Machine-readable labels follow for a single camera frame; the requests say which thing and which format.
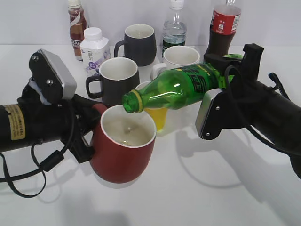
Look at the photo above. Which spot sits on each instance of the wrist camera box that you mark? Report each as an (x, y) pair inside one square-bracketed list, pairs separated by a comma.
[(51, 79), (211, 114)]

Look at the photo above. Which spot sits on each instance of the yellow paper cup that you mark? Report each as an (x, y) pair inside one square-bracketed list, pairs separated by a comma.
[(160, 118)]

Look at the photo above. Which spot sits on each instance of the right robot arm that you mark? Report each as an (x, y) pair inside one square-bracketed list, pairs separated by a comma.
[(288, 142)]

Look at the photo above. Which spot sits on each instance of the cola bottle red label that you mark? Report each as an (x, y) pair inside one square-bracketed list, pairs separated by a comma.
[(223, 26)]

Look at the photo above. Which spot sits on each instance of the black mug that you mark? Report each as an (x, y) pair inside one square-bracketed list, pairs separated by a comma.
[(139, 44), (117, 76)]

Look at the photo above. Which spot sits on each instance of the black mug rear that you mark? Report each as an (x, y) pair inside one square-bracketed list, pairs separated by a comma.
[(139, 44)]

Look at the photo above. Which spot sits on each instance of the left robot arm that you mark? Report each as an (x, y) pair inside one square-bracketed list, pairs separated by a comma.
[(12, 125)]

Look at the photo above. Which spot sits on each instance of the red ceramic mug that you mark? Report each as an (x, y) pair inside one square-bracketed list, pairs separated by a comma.
[(123, 143)]

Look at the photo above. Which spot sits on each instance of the white milk carton bottle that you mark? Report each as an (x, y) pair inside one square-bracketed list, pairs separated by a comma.
[(94, 50)]

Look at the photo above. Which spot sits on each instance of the brown coffee drink bottle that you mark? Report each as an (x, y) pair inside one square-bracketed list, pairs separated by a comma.
[(78, 24)]

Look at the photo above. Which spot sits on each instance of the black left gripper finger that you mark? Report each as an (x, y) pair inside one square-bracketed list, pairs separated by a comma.
[(87, 116), (80, 148)]

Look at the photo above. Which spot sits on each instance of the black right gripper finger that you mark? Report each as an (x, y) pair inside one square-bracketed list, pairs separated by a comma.
[(246, 72), (220, 63)]

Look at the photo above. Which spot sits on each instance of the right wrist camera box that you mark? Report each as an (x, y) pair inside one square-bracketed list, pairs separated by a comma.
[(211, 114)]

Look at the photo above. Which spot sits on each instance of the black mug front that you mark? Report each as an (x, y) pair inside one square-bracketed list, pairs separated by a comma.
[(117, 76)]

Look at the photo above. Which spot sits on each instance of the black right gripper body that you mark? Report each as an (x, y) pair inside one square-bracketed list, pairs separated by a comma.
[(265, 109)]

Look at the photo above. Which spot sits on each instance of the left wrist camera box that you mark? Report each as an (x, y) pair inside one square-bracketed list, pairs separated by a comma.
[(51, 79)]

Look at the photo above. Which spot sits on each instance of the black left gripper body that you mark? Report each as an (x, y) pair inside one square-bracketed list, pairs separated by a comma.
[(43, 123)]

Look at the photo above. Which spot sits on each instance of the white ceramic mug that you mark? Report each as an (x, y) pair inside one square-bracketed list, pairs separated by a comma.
[(174, 57)]

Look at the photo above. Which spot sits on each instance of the clear water bottle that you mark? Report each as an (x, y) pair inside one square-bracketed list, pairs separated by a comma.
[(174, 28)]

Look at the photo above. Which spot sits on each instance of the green plastic soda bottle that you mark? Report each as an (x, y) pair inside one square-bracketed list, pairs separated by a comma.
[(175, 88)]

